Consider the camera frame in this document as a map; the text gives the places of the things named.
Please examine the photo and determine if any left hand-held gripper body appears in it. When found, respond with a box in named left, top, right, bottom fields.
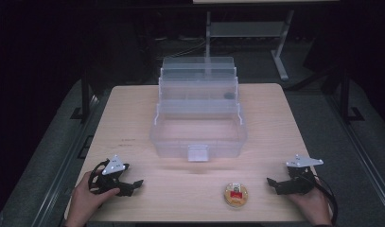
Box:
left=91, top=154, right=131, bottom=195

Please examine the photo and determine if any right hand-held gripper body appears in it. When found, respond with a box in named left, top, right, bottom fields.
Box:
left=281, top=153, right=324, bottom=196

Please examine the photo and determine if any round tin with red label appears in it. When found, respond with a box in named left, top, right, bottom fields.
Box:
left=223, top=183, right=249, bottom=208

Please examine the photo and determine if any clear plastic tiered storage box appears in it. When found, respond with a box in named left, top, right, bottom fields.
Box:
left=149, top=56, right=248, bottom=163

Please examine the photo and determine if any person's right hand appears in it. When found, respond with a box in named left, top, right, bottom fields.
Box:
left=287, top=175, right=334, bottom=227

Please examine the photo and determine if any person's left hand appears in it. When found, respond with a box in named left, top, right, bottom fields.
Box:
left=64, top=171, right=121, bottom=227

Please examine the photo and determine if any grey metal stand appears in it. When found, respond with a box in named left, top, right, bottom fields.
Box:
left=205, top=9, right=295, bottom=81

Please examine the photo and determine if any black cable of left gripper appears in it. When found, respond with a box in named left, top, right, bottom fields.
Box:
left=87, top=159, right=111, bottom=192

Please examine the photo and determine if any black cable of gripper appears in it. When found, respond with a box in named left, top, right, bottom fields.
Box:
left=87, top=159, right=111, bottom=192
left=311, top=175, right=339, bottom=225

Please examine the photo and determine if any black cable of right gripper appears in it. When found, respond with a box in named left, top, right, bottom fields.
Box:
left=311, top=175, right=339, bottom=225

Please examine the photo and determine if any black metal post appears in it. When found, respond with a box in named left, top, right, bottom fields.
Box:
left=339, top=70, right=365, bottom=123
left=70, top=67, right=93, bottom=121

